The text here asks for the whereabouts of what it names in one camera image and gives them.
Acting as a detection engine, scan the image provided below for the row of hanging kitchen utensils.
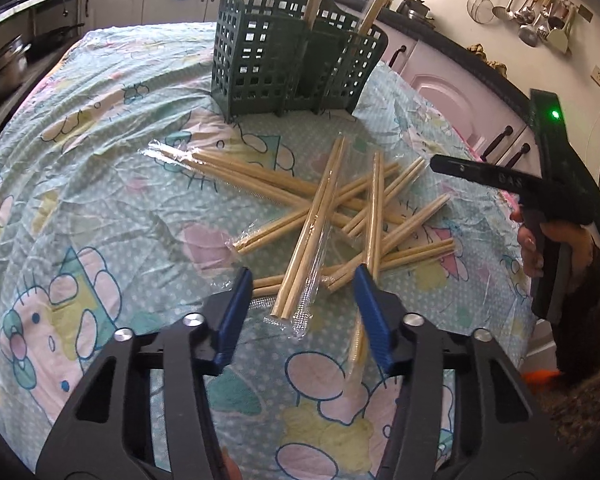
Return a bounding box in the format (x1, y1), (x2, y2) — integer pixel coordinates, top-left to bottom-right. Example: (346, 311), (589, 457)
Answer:
(467, 0), (593, 56)

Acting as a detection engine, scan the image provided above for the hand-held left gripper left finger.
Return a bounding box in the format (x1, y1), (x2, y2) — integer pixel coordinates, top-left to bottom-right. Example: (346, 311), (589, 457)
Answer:
(34, 266), (255, 480)

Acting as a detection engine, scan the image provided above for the green plastic utensil holder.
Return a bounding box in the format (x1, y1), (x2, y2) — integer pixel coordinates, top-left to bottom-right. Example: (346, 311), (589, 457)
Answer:
(211, 0), (388, 123)

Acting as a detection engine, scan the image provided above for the steel cooking pot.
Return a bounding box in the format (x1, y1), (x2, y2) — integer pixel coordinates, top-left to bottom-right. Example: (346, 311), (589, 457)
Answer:
(0, 35), (33, 98)

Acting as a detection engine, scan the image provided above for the stone kitchen shelf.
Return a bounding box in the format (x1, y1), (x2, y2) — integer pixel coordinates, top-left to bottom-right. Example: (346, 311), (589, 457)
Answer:
(0, 0), (88, 126)

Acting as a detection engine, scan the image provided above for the pile of chopsticks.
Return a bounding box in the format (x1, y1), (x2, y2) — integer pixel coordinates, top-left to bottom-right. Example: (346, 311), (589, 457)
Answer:
(147, 135), (456, 378)

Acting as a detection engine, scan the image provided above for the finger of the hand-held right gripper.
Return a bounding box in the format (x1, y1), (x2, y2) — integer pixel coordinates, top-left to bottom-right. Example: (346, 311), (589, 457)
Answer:
(429, 154), (547, 197)

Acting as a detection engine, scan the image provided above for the black wok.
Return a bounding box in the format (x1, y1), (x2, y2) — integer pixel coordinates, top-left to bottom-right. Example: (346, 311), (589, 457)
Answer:
(32, 22), (86, 50)

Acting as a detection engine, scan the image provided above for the cartoon printed tablecloth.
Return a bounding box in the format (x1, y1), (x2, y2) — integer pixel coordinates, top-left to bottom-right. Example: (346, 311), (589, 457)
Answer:
(0, 22), (546, 480)

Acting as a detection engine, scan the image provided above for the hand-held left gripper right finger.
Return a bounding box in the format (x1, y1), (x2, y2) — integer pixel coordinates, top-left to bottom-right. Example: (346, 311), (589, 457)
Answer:
(352, 264), (571, 480)

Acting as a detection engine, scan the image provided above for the person's right hand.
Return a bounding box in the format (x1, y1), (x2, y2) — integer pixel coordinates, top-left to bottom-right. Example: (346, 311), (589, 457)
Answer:
(511, 204), (600, 292)

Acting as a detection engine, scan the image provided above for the person's right forearm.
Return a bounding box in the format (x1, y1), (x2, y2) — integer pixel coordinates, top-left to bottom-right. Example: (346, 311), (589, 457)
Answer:
(550, 247), (600, 461)

